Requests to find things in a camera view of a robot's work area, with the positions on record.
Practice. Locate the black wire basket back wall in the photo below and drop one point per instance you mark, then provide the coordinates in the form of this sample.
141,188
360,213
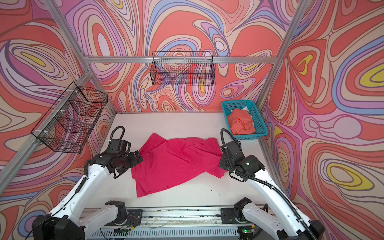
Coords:
183,73

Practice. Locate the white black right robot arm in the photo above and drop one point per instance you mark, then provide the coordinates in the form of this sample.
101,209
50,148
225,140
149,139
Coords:
270,192

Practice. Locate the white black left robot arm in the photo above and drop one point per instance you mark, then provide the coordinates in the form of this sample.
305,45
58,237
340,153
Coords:
84,192

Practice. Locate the aluminium horizontal back bar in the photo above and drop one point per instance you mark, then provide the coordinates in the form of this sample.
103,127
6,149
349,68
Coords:
216,60

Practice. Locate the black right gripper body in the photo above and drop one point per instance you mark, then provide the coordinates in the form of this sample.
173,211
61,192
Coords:
227,164

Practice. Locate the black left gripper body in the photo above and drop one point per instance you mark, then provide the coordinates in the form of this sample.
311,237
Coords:
129,161

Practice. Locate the black wire basket wall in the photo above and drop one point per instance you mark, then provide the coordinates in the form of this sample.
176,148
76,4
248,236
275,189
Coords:
67,125
183,73

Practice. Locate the aluminium frame corner post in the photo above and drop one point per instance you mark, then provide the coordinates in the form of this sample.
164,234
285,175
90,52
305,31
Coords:
78,51
293,26

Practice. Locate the black wire basket left wall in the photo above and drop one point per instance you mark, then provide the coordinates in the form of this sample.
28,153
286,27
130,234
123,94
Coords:
67,125

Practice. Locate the aluminium frame corner post right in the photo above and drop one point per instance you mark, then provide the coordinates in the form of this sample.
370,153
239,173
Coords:
293,26

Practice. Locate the magenta t shirt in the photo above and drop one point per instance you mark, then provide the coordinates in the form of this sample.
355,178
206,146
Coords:
169,163

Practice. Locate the aluminium left wall bar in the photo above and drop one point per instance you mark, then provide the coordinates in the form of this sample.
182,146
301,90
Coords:
54,95

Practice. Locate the aluminium frame corner post left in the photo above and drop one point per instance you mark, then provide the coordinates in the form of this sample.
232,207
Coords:
78,51

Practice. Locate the coral red t shirt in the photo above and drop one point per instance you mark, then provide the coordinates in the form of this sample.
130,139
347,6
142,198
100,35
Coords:
241,122

